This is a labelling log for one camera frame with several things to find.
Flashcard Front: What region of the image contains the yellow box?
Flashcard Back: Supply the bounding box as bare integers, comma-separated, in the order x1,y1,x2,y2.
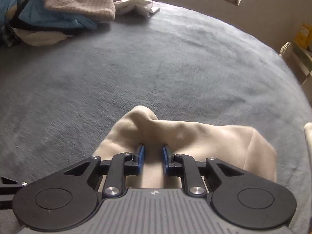
295,22,312,49

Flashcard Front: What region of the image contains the white fluffy towel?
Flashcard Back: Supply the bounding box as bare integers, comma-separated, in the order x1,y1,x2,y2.
304,122,312,152

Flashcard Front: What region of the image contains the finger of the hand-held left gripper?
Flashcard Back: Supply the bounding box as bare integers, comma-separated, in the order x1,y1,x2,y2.
0,177,28,195

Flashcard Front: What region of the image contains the cream carved bedpost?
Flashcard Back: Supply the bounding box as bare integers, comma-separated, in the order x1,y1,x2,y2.
280,42,293,58

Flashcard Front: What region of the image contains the black garment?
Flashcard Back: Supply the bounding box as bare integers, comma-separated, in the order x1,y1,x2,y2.
10,0,78,35

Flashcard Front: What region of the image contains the beige zip jacket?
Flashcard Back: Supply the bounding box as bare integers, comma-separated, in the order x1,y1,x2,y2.
93,105,278,189

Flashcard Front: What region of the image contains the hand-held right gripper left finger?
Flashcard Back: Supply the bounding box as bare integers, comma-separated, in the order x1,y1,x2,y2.
63,143,146,198

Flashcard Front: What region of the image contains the wooden desk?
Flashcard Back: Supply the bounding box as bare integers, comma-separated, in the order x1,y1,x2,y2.
291,41,312,88

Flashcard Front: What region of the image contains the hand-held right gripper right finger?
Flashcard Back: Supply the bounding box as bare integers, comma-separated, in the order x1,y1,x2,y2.
162,144,245,198

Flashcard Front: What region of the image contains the white crumpled cloth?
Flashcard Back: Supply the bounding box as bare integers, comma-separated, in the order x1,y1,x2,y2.
113,0,161,17

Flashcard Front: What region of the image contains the plaid cloth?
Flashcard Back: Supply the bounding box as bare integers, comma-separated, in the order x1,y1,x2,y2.
0,24,21,48

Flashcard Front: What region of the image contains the blue garment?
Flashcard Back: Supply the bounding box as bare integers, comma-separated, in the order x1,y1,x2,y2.
18,0,98,31

